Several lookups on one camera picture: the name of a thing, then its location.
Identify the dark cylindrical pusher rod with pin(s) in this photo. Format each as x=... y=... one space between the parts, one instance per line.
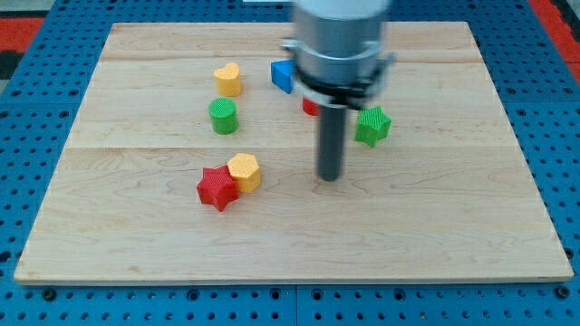
x=331 y=134

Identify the yellow hexagon block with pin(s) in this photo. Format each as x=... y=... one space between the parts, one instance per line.
x=244 y=168

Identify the green cylinder block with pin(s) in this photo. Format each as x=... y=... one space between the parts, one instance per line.
x=223 y=116

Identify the red circle block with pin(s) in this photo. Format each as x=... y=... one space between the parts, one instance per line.
x=309 y=107

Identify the green star block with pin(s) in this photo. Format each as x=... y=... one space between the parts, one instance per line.
x=372 y=125

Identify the yellow heart block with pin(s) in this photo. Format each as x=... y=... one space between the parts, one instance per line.
x=228 y=80

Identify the blue triangle block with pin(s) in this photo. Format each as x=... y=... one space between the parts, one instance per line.
x=282 y=75

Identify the light wooden board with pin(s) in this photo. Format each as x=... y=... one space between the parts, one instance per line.
x=447 y=197

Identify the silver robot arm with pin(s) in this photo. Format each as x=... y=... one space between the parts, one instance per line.
x=338 y=48

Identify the red star block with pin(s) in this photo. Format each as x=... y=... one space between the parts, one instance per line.
x=217 y=188

